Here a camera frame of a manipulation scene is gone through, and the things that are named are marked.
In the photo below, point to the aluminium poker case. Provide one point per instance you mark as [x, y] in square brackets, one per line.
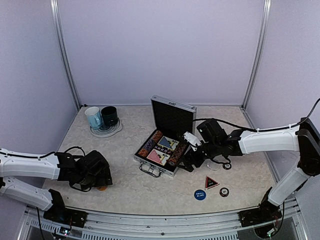
[173, 119]

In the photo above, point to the blue small blind button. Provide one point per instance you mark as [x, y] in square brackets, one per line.
[200, 195]

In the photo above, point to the blue playing card deck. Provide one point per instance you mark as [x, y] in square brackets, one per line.
[168, 143]

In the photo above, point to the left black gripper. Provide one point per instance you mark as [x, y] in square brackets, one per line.
[102, 181]

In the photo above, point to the black poker chip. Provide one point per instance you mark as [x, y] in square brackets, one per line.
[227, 166]
[224, 192]

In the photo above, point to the left aluminium frame post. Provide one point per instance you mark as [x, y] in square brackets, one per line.
[54, 4]

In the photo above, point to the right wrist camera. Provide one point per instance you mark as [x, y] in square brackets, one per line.
[192, 139]

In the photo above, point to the front aluminium rail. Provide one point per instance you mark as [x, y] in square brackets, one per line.
[225, 225]

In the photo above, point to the dark green mug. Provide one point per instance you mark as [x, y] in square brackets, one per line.
[109, 115]

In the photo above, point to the red playing card deck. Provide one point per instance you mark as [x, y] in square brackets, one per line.
[159, 157]

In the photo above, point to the right aluminium frame post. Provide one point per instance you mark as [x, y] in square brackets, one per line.
[258, 53]

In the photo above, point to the chip row in case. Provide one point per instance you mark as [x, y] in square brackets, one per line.
[177, 154]
[149, 145]

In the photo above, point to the light blue mug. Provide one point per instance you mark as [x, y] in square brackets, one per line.
[94, 117]

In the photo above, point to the left chip row in case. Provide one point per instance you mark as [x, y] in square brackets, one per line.
[149, 145]

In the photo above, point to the red triangular button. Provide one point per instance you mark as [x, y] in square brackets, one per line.
[210, 183]

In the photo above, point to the right chip row in case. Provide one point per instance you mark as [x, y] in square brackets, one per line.
[177, 154]

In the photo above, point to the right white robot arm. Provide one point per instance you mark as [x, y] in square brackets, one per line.
[302, 137]

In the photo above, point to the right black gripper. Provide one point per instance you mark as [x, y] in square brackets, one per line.
[185, 158]

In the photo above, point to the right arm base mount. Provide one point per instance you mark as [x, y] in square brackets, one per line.
[258, 215]

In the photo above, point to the clear round dealer button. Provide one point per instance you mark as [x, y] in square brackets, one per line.
[213, 166]

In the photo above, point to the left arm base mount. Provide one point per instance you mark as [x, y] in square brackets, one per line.
[70, 217]

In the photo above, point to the aluminium frame post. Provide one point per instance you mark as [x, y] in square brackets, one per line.
[258, 53]
[54, 4]

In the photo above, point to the grey round coaster tray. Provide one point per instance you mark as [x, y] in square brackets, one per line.
[106, 131]

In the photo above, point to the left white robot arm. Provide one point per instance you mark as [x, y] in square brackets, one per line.
[82, 173]

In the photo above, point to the orange round button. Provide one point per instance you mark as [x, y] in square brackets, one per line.
[102, 188]

